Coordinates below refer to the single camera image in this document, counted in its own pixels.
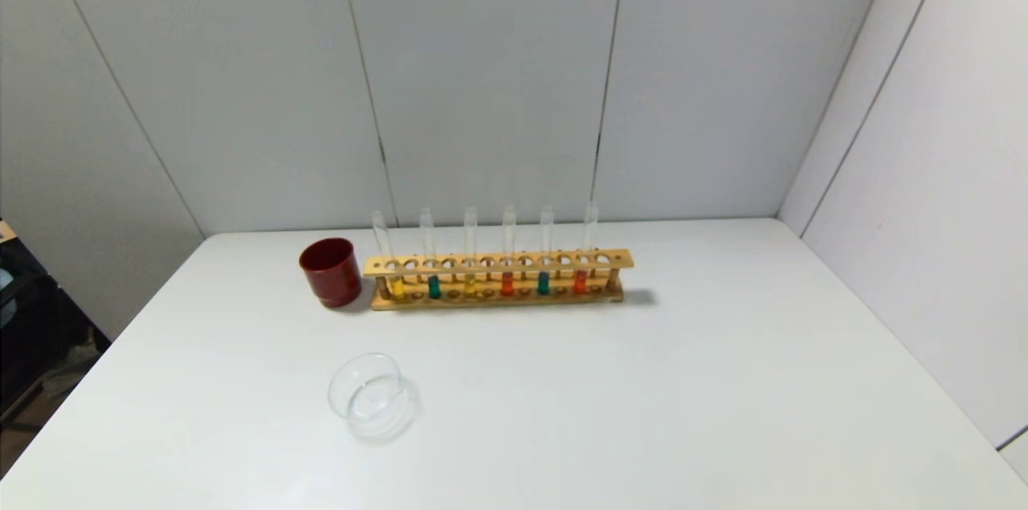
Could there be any yellow pigment test tube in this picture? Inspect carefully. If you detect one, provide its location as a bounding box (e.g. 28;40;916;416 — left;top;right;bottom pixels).
371;210;406;300
463;206;479;298

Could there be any clear glass beaker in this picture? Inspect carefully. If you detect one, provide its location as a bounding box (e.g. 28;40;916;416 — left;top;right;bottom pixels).
327;353;418;440

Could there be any red cylindrical cup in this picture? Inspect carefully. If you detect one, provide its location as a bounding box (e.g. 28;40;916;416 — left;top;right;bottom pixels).
299;238;363;309

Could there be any red pigment test tube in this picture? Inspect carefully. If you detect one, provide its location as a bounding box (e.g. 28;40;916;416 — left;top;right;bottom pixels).
502;205;516;296
573;201;600;294

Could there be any dark shelf furniture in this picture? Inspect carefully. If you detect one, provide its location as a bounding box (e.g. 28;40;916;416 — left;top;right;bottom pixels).
0;221;112;424

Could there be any wooden test tube rack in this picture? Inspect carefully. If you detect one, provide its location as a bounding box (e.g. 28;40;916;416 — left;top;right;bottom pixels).
363;249;635;312

